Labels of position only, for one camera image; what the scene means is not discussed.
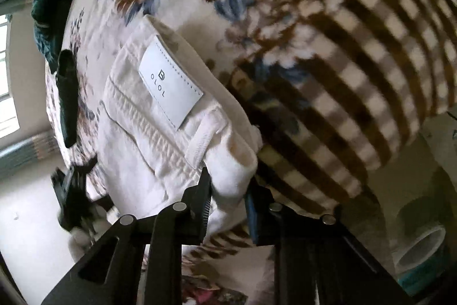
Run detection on white denim pants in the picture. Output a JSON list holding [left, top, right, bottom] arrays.
[[98, 15, 262, 235]]

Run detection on colourful printed paper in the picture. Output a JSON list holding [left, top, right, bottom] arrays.
[[137, 245, 275, 304]]

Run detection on white cylindrical container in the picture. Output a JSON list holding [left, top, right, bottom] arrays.
[[392, 196, 451, 295]]

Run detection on bright window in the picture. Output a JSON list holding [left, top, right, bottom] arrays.
[[0, 15, 20, 139]]

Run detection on black remote on bed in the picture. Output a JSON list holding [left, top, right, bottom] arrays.
[[56, 49, 79, 149]]

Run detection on floral brown checked blanket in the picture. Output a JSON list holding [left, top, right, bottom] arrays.
[[44, 0, 457, 260]]

